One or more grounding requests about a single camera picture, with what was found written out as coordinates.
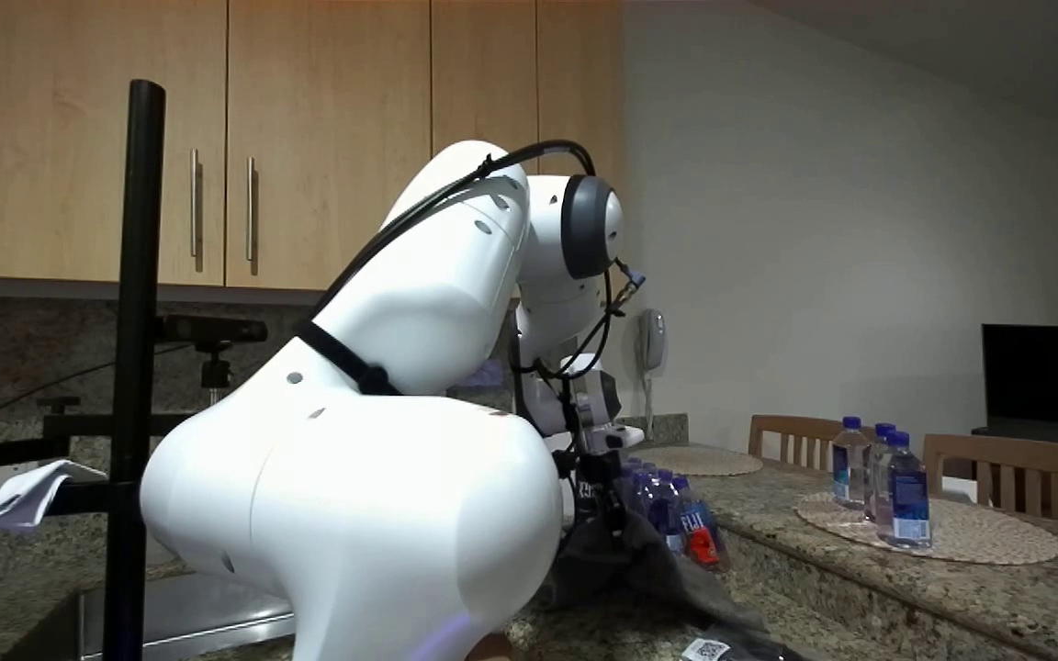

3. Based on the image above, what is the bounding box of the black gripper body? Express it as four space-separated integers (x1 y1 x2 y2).
566 446 633 520

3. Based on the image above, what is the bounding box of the pack of water bottles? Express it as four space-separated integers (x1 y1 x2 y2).
614 460 728 573

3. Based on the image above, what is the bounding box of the round woven placemat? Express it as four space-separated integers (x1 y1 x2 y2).
630 443 769 481

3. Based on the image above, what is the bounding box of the wooden dining chair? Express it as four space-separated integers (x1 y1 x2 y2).
746 412 849 476
917 429 1058 531

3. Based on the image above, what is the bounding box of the clear water bottle blue label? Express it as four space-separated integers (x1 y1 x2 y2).
864 422 900 531
883 429 936 549
830 413 873 511

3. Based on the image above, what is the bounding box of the stainless steel sink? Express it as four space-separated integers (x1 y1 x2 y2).
70 566 301 661

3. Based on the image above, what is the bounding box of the wooden cabinet door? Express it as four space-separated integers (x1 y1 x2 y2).
0 0 232 293
431 0 545 160
224 0 434 297

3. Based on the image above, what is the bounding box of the black television screen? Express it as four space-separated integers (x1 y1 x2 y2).
977 318 1058 446

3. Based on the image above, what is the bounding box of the black vertical stand pole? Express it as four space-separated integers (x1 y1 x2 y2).
99 78 168 661

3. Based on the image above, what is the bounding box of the white crumpled paper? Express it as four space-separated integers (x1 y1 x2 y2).
0 455 110 531

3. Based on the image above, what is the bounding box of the grey wall phone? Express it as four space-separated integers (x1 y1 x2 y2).
637 306 673 422

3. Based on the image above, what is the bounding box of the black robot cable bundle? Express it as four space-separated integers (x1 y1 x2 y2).
308 137 649 384

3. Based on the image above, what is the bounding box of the black camera on mount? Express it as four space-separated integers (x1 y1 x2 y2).
155 313 273 398

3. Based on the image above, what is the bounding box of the metal cabinet handle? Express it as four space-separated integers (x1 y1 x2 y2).
243 159 264 279
186 145 208 274

